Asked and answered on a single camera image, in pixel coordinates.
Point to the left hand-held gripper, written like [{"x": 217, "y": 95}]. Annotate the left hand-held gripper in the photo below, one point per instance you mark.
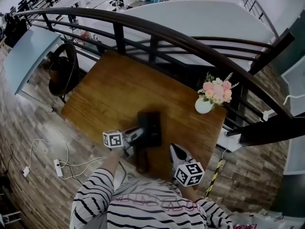
[{"x": 113, "y": 139}]

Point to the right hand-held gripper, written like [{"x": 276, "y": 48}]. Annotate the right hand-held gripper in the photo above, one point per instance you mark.
[{"x": 189, "y": 174}]

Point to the person's left forearm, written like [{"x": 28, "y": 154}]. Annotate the person's left forearm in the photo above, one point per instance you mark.
[{"x": 114, "y": 162}]

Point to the person's right forearm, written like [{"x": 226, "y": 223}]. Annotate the person's right forearm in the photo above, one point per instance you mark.
[{"x": 189, "y": 193}]

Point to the black telephone base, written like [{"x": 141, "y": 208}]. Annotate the black telephone base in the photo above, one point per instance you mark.
[{"x": 155, "y": 128}]

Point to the yellow black striped strip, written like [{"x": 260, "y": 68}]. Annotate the yellow black striped strip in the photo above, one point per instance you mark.
[{"x": 215, "y": 173}]

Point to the white plinth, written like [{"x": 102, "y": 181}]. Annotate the white plinth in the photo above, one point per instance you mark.
[{"x": 230, "y": 139}]

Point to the white round vase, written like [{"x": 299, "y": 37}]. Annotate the white round vase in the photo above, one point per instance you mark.
[{"x": 203, "y": 106}]

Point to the striped shirt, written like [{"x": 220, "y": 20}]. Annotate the striped shirt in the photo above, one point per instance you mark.
[{"x": 147, "y": 209}]

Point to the white vase with pink flowers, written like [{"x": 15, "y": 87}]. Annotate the white vase with pink flowers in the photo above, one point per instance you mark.
[{"x": 219, "y": 90}]

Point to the white power strip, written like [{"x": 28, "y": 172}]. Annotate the white power strip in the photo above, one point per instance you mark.
[{"x": 58, "y": 168}]

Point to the black round-back chair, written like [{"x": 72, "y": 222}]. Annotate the black round-back chair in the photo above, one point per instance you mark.
[{"x": 62, "y": 75}]

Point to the white plug on railing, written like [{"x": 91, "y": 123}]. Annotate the white plug on railing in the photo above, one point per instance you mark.
[{"x": 268, "y": 115}]

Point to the white bag with red print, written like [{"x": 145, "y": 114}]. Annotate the white bag with red print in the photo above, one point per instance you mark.
[{"x": 252, "y": 221}]

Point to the dark curved railing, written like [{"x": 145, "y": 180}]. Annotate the dark curved railing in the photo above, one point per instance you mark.
[{"x": 166, "y": 31}]

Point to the white power adapter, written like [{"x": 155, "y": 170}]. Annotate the white power adapter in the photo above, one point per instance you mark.
[{"x": 25, "y": 171}]

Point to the light blue table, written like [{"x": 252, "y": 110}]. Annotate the light blue table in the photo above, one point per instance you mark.
[{"x": 28, "y": 54}]

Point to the black cabinet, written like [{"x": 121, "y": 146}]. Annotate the black cabinet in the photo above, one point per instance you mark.
[{"x": 15, "y": 31}]

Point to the black stair railing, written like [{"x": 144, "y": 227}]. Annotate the black stair railing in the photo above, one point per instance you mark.
[{"x": 257, "y": 8}]

